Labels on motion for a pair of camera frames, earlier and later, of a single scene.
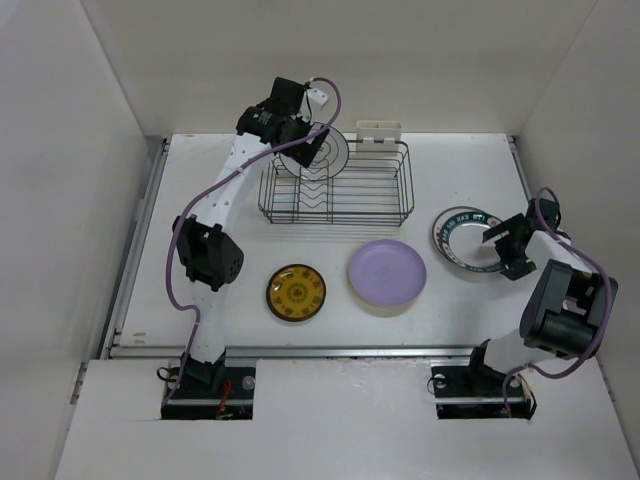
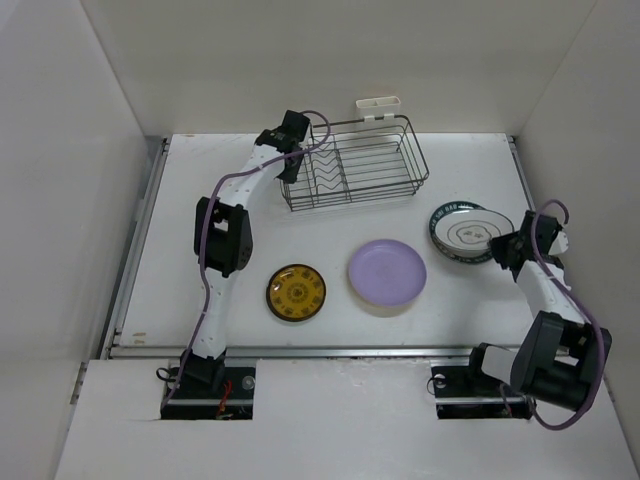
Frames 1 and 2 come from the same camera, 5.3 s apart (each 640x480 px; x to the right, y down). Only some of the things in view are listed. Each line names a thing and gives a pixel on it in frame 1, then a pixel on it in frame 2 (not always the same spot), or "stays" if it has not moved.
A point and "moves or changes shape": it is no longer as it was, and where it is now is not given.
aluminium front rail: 304,352 stays
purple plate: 387,272 stays
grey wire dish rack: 375,188 moves or changes shape
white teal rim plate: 328,161 → 468,232
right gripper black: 515,267 stays
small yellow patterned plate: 295,292 stays
